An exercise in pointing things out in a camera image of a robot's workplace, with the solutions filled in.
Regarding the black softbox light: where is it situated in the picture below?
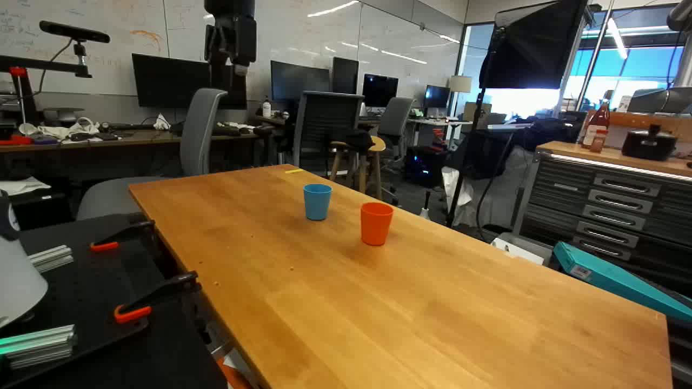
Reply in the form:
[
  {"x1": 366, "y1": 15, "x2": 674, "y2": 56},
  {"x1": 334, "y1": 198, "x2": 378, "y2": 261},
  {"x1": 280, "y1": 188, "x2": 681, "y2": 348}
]
[{"x1": 477, "y1": 0, "x2": 590, "y2": 91}]

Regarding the blue-lit monitor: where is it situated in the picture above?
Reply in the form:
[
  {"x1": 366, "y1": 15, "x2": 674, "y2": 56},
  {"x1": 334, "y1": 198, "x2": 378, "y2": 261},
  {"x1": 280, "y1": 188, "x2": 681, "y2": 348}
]
[{"x1": 422, "y1": 85, "x2": 452, "y2": 112}]

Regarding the dark wooden desk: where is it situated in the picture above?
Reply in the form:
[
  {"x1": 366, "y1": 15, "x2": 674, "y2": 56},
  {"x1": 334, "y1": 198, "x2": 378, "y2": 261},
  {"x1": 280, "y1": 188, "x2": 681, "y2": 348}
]
[{"x1": 0, "y1": 126, "x2": 280, "y2": 187}]

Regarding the teal case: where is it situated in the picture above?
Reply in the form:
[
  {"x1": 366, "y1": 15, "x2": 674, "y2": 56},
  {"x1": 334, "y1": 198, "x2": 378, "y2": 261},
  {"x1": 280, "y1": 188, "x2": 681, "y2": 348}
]
[{"x1": 552, "y1": 241, "x2": 692, "y2": 328}]

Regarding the red bottle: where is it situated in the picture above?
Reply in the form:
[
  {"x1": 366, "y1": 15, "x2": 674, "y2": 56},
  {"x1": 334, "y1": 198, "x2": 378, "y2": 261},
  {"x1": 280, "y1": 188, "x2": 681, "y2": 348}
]
[{"x1": 579, "y1": 100, "x2": 613, "y2": 153}]

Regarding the large black monitor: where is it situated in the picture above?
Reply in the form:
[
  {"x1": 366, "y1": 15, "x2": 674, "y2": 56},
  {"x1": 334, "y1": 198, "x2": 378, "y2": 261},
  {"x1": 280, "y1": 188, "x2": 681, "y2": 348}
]
[{"x1": 130, "y1": 52, "x2": 249, "y2": 112}]

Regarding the long aluminum extrusion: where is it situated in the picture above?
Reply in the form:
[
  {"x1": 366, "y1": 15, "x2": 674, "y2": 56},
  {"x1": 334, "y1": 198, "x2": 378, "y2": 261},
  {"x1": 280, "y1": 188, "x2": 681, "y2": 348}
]
[{"x1": 0, "y1": 323, "x2": 78, "y2": 372}]

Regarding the white cloth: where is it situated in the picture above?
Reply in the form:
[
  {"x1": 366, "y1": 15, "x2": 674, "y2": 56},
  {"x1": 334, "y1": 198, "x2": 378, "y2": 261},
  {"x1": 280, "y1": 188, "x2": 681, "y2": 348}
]
[{"x1": 17, "y1": 115, "x2": 103, "y2": 143}]

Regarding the blue plastic cup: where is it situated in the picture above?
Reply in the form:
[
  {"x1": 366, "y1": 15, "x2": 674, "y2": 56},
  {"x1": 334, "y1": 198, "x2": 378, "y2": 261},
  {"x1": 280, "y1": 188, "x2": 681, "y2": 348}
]
[{"x1": 303, "y1": 183, "x2": 335, "y2": 223}]

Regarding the orange plastic cup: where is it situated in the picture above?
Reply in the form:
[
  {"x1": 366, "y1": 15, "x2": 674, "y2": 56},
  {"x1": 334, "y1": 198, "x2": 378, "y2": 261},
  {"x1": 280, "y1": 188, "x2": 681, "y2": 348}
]
[{"x1": 359, "y1": 201, "x2": 396, "y2": 250}]

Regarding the white box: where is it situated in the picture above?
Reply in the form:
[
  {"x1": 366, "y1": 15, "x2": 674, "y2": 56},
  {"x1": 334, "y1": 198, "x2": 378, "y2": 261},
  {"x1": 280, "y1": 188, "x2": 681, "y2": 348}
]
[{"x1": 490, "y1": 232, "x2": 554, "y2": 268}]

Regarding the gray mesh chair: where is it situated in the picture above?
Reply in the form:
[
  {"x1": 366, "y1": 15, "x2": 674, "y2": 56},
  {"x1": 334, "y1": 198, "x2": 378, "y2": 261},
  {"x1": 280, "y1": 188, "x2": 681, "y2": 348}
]
[{"x1": 375, "y1": 96, "x2": 415, "y2": 165}]

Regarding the gray office chair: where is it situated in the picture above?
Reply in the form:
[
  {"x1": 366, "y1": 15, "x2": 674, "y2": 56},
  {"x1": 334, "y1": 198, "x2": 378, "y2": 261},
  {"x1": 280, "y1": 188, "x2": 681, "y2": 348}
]
[{"x1": 75, "y1": 86, "x2": 230, "y2": 223}]

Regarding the narrow black monitor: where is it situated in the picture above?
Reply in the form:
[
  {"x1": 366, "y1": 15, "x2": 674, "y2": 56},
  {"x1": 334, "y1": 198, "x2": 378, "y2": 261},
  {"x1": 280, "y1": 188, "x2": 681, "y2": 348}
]
[{"x1": 330, "y1": 56, "x2": 362, "y2": 96}]

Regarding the small black monitor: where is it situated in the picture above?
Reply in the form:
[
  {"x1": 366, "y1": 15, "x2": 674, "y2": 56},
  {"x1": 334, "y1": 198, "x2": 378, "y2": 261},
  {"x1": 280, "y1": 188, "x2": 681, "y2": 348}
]
[{"x1": 362, "y1": 71, "x2": 401, "y2": 108}]

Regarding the black red camera stand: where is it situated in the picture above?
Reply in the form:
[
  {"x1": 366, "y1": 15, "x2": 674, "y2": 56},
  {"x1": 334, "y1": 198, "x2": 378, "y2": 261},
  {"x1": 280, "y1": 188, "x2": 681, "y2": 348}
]
[{"x1": 0, "y1": 54, "x2": 95, "y2": 130}]

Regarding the black light stand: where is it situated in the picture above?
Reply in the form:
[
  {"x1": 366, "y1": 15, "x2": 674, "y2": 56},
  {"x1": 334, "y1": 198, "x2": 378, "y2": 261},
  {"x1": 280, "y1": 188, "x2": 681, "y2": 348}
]
[{"x1": 444, "y1": 85, "x2": 486, "y2": 230}]

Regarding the gray drawer cabinet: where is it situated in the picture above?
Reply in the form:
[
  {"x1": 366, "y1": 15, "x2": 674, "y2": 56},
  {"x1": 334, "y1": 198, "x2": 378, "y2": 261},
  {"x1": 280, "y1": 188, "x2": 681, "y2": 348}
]
[{"x1": 512, "y1": 139, "x2": 692, "y2": 291}]

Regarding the large orange black clamp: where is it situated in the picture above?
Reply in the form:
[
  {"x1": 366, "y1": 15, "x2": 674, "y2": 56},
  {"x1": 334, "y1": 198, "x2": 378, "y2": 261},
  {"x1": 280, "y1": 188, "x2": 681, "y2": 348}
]
[{"x1": 113, "y1": 271, "x2": 201, "y2": 328}]

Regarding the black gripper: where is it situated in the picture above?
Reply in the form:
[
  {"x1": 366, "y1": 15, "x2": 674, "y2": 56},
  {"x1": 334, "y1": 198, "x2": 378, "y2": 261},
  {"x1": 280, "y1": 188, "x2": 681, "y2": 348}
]
[{"x1": 203, "y1": 13, "x2": 260, "y2": 110}]

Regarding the short aluminum extrusion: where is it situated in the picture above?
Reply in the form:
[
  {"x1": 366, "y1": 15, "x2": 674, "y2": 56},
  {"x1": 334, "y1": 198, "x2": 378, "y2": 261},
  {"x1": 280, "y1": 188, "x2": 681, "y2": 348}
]
[{"x1": 27, "y1": 242, "x2": 75, "y2": 276}]

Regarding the black bar camera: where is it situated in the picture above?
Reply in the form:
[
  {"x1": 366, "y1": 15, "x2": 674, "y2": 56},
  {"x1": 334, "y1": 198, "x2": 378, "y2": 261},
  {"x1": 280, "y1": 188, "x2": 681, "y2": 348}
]
[{"x1": 37, "y1": 19, "x2": 113, "y2": 45}]

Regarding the black board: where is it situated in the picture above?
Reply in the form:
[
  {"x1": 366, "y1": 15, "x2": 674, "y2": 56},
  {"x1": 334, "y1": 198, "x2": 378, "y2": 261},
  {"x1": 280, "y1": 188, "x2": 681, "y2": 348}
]
[{"x1": 0, "y1": 213, "x2": 230, "y2": 389}]

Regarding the white table lamp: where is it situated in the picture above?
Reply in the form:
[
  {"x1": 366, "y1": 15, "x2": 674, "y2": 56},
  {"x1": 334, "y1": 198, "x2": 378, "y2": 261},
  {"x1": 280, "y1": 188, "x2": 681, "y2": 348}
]
[{"x1": 446, "y1": 73, "x2": 473, "y2": 118}]

